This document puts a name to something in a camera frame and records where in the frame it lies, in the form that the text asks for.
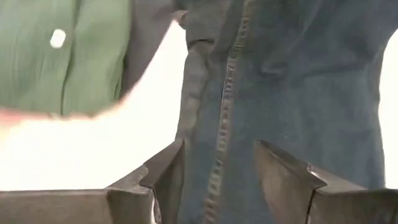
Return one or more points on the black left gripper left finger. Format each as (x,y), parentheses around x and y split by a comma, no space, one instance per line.
(77,208)

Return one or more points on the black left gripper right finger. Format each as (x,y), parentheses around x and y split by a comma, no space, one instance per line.
(326,207)

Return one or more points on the dark grey shorts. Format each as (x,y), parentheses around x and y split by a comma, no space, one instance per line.
(146,37)

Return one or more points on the dark blue jeans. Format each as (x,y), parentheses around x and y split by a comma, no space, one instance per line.
(295,77)

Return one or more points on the dark green button shirt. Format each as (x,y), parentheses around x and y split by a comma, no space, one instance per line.
(31,77)

